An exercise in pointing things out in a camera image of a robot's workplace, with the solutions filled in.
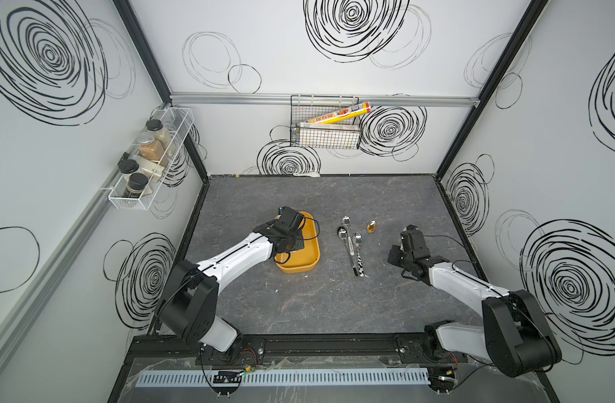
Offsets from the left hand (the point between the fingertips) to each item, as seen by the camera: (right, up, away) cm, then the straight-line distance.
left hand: (296, 239), depth 88 cm
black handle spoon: (+18, 0, +11) cm, 21 cm away
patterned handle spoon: (+24, -1, +9) cm, 25 cm away
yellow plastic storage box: (+3, -9, +5) cm, 10 cm away
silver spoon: (+20, +5, +14) cm, 25 cm away
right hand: (+36, -5, +3) cm, 37 cm away
